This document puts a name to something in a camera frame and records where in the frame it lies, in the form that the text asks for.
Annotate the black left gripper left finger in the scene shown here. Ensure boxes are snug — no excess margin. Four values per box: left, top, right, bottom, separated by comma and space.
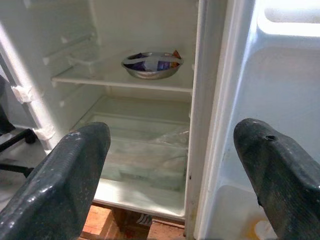
0, 121, 112, 240

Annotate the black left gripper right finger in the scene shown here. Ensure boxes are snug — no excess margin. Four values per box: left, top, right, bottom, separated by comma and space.
233, 117, 320, 240

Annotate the wooden fridge stand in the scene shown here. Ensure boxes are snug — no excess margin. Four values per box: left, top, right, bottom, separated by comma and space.
79, 203, 187, 240

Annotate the white fridge door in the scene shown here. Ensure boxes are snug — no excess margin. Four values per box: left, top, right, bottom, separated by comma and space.
193, 0, 320, 240

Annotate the glass fridge shelf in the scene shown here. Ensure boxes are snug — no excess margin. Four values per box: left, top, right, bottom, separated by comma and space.
51, 48, 195, 94

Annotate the white fridge cabinet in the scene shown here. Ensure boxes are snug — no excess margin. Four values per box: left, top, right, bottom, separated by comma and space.
0, 0, 227, 238

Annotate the white tape patch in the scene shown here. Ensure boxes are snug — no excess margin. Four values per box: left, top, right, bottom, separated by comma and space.
11, 84, 33, 104

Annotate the clear crisper drawer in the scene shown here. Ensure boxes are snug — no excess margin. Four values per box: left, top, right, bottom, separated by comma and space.
71, 111, 190, 193

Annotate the clear plastic bag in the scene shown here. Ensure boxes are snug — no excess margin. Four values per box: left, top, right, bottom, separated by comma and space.
149, 124, 190, 161

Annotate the steel bowl with packets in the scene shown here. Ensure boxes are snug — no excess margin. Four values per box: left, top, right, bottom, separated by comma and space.
121, 49, 185, 81

